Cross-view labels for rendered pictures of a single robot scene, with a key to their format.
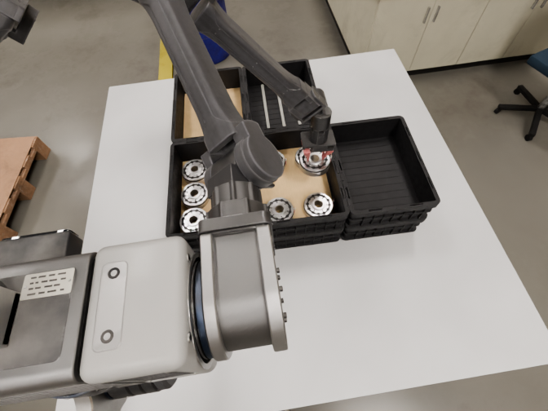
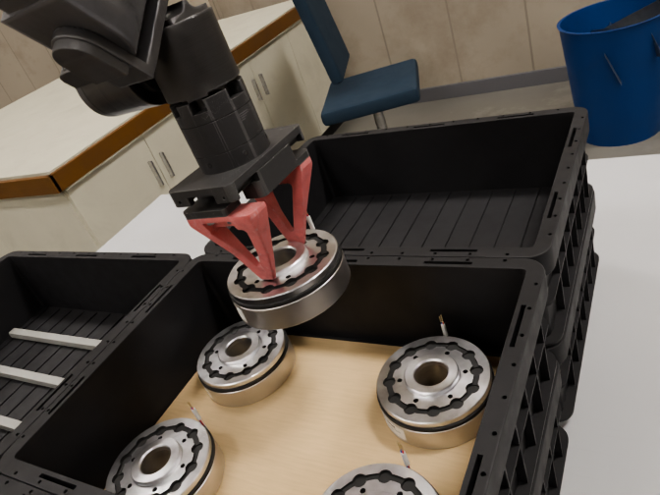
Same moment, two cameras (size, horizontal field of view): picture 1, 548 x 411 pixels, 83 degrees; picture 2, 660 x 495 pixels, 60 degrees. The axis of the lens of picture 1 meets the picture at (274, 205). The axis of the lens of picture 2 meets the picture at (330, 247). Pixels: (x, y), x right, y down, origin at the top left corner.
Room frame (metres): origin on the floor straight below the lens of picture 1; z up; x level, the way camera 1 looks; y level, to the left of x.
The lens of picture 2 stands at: (0.33, 0.15, 1.23)
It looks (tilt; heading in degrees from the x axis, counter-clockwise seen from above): 31 degrees down; 310
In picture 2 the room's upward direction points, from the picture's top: 21 degrees counter-clockwise
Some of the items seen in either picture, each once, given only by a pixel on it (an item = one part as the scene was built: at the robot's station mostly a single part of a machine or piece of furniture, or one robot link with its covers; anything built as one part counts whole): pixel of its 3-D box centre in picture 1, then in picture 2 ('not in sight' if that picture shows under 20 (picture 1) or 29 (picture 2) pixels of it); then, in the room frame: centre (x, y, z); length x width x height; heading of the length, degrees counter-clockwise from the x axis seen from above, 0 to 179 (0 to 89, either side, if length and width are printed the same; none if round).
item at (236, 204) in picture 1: (238, 218); not in sight; (0.20, 0.05, 1.45); 0.09 x 0.08 x 0.12; 94
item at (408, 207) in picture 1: (378, 162); (395, 187); (0.65, -0.39, 0.92); 0.40 x 0.30 x 0.02; 2
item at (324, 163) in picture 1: (314, 159); (282, 264); (0.64, -0.15, 0.99); 0.10 x 0.10 x 0.01
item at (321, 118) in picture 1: (320, 117); (183, 58); (0.65, -0.16, 1.17); 0.07 x 0.06 x 0.07; 2
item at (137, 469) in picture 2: not in sight; (156, 461); (0.74, -0.01, 0.86); 0.05 x 0.05 x 0.01
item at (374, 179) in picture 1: (374, 170); (405, 222); (0.65, -0.39, 0.87); 0.40 x 0.30 x 0.11; 2
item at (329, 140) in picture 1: (318, 133); (225, 135); (0.64, -0.15, 1.11); 0.10 x 0.07 x 0.07; 91
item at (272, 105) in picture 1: (280, 104); (32, 362); (1.04, -0.07, 0.87); 0.40 x 0.30 x 0.11; 2
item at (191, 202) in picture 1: (194, 193); not in sight; (0.62, 0.29, 0.86); 0.10 x 0.10 x 0.01
